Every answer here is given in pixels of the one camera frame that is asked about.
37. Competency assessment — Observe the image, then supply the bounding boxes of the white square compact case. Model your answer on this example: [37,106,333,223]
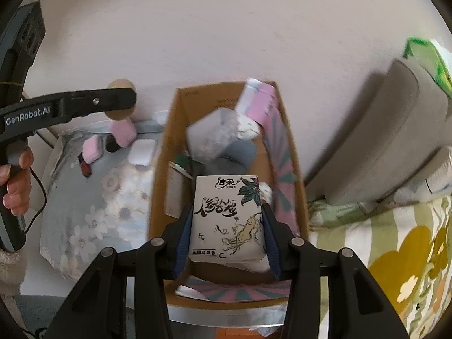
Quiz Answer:
[128,139,156,166]

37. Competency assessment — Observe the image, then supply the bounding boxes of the white pillow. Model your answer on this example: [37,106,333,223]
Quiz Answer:
[392,148,452,205]

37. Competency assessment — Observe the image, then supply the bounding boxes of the grey cushion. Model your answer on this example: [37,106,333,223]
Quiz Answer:
[305,58,449,205]

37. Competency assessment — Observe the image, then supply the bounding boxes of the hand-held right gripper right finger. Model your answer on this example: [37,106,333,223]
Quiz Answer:
[259,203,412,339]

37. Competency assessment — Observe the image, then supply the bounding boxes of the white plastic pouch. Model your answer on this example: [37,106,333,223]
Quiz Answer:
[185,108,262,165]

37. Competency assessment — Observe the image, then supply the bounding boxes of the round cork stopper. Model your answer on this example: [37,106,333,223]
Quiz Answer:
[106,79,136,121]

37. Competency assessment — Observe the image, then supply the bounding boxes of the black cable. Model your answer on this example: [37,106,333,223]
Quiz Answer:
[21,168,48,235]

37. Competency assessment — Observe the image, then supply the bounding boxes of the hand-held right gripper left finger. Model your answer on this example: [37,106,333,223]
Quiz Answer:
[46,205,198,339]

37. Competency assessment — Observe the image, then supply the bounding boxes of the pink powder puff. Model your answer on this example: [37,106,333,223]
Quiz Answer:
[82,136,104,163]
[110,118,138,149]

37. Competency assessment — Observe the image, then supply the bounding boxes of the white desktop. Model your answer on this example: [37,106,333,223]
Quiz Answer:
[21,127,290,329]

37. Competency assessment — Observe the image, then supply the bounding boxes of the yellow green floral bedsheet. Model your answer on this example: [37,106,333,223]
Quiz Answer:
[307,194,452,339]

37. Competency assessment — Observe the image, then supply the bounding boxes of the white tissue packet ink print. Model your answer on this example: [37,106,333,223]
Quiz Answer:
[189,175,271,272]

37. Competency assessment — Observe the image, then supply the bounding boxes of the floral grey cloth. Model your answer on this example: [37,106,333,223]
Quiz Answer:
[39,111,166,283]

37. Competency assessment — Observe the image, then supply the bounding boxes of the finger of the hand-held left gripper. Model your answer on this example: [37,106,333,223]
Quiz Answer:
[65,87,137,119]

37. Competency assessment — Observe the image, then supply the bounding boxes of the person's left hand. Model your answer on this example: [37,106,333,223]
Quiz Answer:
[0,146,34,216]

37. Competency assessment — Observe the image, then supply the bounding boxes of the pink printed cardboard box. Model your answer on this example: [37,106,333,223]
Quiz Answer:
[146,81,311,308]

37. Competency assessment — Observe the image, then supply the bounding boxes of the green tissue pack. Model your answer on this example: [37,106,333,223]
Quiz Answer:
[403,37,452,96]

